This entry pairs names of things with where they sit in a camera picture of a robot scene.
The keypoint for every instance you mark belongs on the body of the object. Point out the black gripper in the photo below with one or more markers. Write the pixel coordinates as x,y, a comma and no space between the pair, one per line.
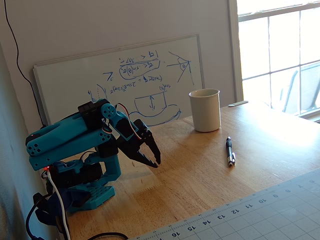
140,144

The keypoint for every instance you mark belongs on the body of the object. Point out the black and silver pen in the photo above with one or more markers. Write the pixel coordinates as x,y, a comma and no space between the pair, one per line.
228,150

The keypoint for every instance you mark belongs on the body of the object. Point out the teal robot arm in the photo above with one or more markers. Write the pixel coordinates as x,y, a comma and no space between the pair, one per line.
67,130

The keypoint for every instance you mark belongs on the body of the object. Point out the teal perforated robot base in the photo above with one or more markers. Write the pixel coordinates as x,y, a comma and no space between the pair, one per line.
100,195

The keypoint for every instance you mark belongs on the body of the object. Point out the white ceramic mug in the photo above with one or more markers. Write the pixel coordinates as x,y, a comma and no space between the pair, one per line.
205,115

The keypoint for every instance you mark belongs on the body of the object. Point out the dark blue table clamp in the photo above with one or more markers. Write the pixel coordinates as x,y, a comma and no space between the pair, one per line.
75,197

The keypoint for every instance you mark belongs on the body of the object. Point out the whiteboard with blue writing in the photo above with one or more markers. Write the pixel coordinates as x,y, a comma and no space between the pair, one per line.
75,80

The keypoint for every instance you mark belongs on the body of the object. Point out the grey gridded cutting mat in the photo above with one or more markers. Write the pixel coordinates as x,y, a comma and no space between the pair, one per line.
262,215

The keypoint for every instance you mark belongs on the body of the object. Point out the grey outdoor chair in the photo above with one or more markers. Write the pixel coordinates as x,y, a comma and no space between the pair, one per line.
307,90

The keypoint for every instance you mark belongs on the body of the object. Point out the white framed window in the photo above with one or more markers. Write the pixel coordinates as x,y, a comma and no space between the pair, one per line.
282,45

